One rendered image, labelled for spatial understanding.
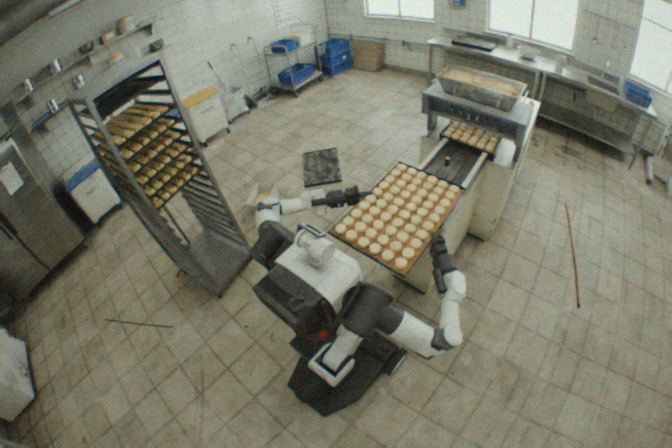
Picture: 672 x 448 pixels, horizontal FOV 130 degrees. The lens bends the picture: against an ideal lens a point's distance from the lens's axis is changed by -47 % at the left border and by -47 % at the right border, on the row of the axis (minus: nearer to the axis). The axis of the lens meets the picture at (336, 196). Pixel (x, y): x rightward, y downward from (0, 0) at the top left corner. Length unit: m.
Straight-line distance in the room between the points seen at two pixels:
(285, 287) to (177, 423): 1.75
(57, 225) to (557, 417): 4.94
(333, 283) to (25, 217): 3.60
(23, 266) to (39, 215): 0.73
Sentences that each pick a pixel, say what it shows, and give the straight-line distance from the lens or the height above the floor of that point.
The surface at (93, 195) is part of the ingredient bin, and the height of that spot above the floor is 0.44.
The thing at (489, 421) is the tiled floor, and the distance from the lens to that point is 2.13.
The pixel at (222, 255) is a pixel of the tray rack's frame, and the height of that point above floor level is 0.15.
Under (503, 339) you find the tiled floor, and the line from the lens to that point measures 2.28.
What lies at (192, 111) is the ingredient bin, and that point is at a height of 0.62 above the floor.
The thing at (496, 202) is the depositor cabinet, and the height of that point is 0.52.
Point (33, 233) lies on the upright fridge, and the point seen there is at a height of 0.70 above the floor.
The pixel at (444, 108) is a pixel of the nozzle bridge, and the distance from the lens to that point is 2.11.
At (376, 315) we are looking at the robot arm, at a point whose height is 1.23.
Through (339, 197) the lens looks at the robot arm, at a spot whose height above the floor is 1.04.
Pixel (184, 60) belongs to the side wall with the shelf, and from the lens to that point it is 4.80.
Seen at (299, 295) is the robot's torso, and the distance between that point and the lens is 0.89.
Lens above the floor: 2.01
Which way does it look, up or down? 43 degrees down
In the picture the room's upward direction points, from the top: 10 degrees counter-clockwise
